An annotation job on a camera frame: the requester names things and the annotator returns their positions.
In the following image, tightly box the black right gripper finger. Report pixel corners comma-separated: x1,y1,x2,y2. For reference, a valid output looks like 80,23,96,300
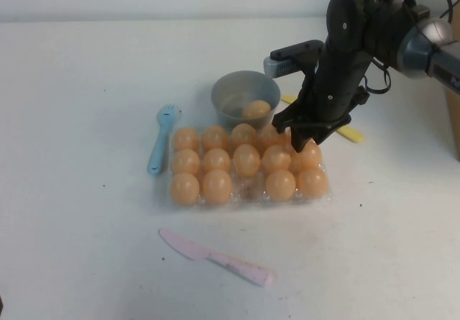
290,127,314,152
315,127,341,145

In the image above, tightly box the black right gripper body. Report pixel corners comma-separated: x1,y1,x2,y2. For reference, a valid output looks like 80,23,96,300
272,50,373,144

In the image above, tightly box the clear plastic egg tray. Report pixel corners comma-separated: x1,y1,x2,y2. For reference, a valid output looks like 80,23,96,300
167,122,334,213

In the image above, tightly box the brown cardboard box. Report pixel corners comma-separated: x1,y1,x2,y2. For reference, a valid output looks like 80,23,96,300
444,6,460,163

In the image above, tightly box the yellow plastic knife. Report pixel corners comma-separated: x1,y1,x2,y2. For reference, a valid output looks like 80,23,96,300
280,94,365,144

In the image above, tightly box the grey plastic bowl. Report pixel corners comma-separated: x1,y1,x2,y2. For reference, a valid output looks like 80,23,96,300
211,70,282,129

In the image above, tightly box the blue plastic fork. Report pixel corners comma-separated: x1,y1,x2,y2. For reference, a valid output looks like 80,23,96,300
147,104,183,176

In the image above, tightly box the pink plastic knife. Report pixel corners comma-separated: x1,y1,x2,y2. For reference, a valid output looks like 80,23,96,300
158,227,277,288

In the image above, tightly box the thin black cable loop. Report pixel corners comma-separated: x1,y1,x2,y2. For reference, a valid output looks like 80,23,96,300
361,57,392,96

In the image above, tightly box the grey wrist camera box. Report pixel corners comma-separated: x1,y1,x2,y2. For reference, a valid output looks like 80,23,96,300
263,39,324,77

